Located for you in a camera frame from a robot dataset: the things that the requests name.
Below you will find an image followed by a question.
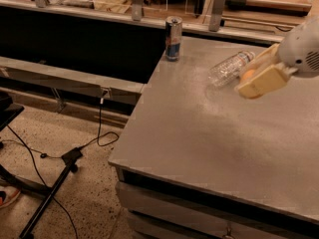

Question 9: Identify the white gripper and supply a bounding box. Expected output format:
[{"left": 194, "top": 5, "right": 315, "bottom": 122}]
[{"left": 235, "top": 17, "right": 319, "bottom": 99}]

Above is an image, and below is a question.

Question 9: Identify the orange fruit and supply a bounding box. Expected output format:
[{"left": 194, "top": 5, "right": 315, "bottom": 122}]
[{"left": 240, "top": 69, "right": 255, "bottom": 82}]

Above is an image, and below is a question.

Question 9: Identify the clear plastic water bottle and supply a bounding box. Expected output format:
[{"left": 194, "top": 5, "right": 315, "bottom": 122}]
[{"left": 208, "top": 51, "right": 255, "bottom": 88}]

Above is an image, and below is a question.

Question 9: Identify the silver blue energy drink can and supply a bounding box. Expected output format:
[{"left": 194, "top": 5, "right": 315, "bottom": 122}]
[{"left": 165, "top": 16, "right": 182, "bottom": 61}]

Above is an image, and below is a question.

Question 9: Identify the grey drawer cabinet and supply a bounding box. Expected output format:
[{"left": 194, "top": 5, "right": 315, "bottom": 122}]
[{"left": 116, "top": 168, "right": 319, "bottom": 239}]

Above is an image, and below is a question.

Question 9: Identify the black stand leg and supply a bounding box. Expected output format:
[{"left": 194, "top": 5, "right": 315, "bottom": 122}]
[{"left": 19, "top": 147, "right": 83, "bottom": 239}]

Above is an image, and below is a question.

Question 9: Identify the black chair edge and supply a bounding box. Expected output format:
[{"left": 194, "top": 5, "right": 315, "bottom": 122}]
[{"left": 0, "top": 92, "right": 24, "bottom": 131}]

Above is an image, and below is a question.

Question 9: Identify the orange white shoe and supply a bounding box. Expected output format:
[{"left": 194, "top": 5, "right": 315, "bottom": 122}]
[{"left": 0, "top": 186, "right": 21, "bottom": 208}]

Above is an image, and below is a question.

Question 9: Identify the grey metal post right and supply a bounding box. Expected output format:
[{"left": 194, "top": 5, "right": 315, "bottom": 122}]
[{"left": 208, "top": 0, "right": 226, "bottom": 32}]

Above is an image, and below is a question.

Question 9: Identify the grey metal post middle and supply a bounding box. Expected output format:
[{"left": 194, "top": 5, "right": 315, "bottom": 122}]
[{"left": 132, "top": 0, "right": 143, "bottom": 21}]

